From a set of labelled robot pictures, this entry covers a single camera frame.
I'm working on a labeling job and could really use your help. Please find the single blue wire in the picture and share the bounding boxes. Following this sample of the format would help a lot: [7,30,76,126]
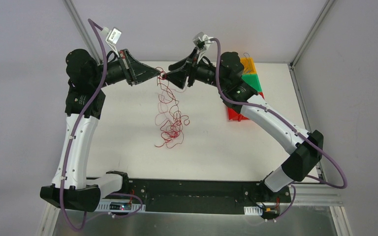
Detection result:
[241,52,256,75]

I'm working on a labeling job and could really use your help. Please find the red wires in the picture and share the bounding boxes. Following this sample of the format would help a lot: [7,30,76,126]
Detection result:
[154,66,190,149]

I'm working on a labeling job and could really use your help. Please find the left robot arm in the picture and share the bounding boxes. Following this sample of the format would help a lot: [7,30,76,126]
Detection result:
[40,49,160,212]

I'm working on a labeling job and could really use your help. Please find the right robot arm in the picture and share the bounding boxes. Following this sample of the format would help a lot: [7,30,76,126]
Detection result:
[164,49,323,202]

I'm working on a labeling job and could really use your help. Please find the yellow plastic bin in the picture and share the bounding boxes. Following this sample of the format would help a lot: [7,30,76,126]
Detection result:
[240,57,257,75]

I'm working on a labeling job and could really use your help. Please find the green plastic bin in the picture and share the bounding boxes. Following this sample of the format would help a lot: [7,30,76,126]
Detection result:
[242,74,262,93]

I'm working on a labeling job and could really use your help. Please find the red plastic bin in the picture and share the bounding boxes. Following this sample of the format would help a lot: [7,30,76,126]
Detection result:
[223,91,264,121]

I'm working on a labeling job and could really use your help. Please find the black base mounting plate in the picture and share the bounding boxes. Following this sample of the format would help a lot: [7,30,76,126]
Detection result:
[98,178,292,215]

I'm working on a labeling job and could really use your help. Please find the left circuit board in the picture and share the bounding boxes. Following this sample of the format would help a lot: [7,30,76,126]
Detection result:
[109,202,132,211]

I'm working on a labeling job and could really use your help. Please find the circuit board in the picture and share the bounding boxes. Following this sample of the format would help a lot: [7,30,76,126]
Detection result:
[109,202,132,211]
[261,209,280,220]

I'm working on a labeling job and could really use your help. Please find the right circuit board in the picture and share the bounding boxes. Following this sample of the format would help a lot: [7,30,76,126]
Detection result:
[261,209,280,220]

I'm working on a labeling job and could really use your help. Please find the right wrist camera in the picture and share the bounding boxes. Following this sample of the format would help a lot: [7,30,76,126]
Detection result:
[192,32,213,61]

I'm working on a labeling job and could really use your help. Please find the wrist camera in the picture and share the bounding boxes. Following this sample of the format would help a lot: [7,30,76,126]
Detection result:
[101,27,122,56]
[192,32,213,61]

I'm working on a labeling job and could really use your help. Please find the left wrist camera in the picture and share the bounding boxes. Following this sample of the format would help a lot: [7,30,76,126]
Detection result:
[101,27,122,56]

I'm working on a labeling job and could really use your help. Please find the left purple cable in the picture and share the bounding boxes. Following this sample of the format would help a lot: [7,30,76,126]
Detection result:
[59,18,144,233]

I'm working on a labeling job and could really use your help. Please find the left white cable duct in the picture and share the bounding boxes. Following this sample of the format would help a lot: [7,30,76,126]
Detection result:
[95,200,146,213]

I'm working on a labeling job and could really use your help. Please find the white cable duct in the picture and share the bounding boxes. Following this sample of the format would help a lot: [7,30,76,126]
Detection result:
[244,206,263,216]
[95,200,146,213]

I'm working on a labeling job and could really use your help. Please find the right white cable duct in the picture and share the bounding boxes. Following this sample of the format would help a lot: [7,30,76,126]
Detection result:
[244,206,263,216]

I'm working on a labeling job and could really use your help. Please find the aluminium frame rail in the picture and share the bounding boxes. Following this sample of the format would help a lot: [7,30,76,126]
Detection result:
[40,175,352,236]

